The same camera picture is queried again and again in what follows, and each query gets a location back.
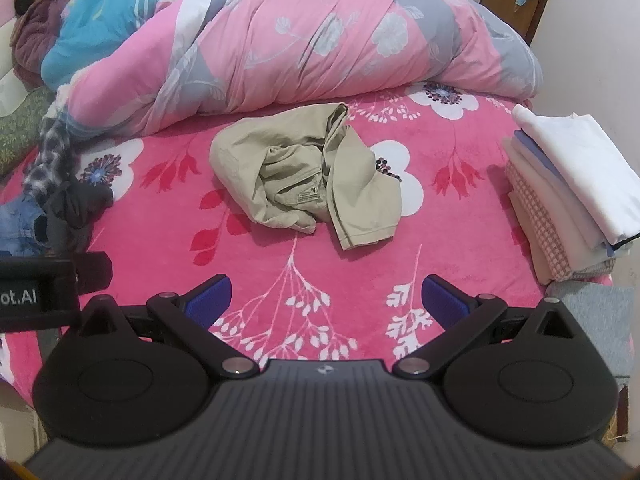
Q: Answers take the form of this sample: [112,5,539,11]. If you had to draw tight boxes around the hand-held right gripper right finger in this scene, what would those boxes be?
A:
[392,274,576,380]

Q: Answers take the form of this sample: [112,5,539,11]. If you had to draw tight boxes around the pink grey floral quilt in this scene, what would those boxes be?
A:
[65,0,544,138]

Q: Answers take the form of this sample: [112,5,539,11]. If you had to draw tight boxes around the pink floral bed blanket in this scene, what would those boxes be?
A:
[0,77,616,411]

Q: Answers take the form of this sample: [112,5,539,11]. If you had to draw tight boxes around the white folded cloth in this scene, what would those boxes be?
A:
[511,105,640,251]

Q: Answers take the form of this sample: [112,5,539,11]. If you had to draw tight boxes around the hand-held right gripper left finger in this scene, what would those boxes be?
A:
[75,274,261,378]

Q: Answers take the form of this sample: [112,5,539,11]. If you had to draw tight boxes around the white quilted headboard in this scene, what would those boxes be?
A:
[0,25,31,116]

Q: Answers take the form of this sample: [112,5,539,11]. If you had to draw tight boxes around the maroon blanket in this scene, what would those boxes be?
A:
[11,0,81,86]

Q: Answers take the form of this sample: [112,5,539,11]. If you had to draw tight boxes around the blue striped blanket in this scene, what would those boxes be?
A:
[40,0,211,91]

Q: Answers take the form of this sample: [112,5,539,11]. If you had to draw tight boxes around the beige pants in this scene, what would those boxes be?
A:
[210,102,403,251]

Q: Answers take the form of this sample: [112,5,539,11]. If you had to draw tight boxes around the blue denim shorts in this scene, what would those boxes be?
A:
[0,195,51,256]

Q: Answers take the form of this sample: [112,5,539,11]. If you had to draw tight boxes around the black white plaid shirt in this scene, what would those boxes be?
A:
[22,110,76,201]

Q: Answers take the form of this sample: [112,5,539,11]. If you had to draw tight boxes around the pink houndstooth folded cloth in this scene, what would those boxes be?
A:
[505,162,573,283]

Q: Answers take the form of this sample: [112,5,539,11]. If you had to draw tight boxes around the green patterned pillow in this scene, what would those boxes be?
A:
[0,85,56,176]

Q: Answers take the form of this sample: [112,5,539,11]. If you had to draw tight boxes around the light blue folded cloth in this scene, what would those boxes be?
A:
[512,130,566,181]

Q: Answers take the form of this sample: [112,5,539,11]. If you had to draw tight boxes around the cream folded cloth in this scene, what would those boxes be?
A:
[502,137,608,266]

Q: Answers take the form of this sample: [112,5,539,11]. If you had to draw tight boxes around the grey cloth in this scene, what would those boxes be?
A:
[545,280,636,376]

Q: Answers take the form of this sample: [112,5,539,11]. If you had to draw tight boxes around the dark grey garment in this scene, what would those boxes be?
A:
[45,180,115,251]

